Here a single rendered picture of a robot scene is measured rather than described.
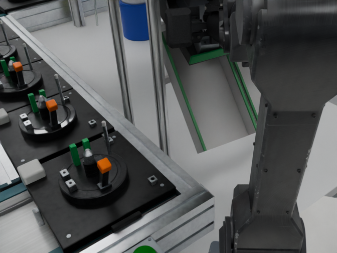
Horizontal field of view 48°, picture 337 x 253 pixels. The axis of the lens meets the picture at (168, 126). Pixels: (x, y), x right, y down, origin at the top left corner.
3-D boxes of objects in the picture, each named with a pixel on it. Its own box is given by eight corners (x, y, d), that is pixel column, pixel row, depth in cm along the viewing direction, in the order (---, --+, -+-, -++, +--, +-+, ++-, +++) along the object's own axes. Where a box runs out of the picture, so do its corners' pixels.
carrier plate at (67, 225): (176, 193, 77) (176, 185, 75) (64, 256, 66) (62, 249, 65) (118, 136, 93) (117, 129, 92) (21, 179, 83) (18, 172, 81)
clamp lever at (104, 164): (111, 184, 73) (112, 164, 67) (102, 190, 72) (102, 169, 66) (102, 170, 75) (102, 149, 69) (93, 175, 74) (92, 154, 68)
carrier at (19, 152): (115, 133, 94) (107, 89, 87) (19, 176, 84) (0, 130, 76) (75, 94, 110) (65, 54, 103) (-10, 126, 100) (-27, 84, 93)
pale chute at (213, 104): (249, 135, 84) (259, 131, 80) (197, 154, 80) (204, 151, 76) (204, 20, 87) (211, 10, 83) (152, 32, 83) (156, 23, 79)
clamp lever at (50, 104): (59, 124, 90) (57, 104, 84) (51, 127, 90) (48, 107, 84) (53, 113, 92) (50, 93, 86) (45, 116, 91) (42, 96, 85)
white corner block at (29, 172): (49, 182, 82) (44, 168, 79) (28, 192, 80) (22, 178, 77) (41, 170, 85) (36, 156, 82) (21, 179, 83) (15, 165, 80)
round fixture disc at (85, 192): (141, 183, 77) (140, 176, 76) (77, 217, 71) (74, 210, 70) (108, 148, 86) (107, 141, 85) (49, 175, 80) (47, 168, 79)
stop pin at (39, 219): (45, 224, 75) (40, 211, 73) (39, 227, 75) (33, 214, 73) (42, 220, 76) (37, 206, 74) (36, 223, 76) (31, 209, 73)
